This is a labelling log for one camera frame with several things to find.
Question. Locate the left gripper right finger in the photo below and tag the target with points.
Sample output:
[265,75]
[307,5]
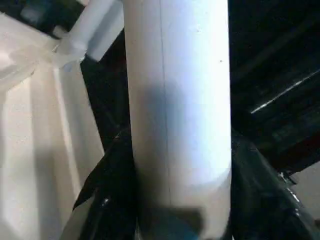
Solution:
[265,205]

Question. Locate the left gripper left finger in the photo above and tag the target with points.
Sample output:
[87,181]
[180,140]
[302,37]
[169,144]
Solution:
[110,200]

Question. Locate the white plastic table top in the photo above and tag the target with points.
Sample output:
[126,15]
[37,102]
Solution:
[37,125]

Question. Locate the long black metal bar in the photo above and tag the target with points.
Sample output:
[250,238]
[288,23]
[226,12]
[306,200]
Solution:
[282,95]

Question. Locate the black work mat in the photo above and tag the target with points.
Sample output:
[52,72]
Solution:
[275,62]

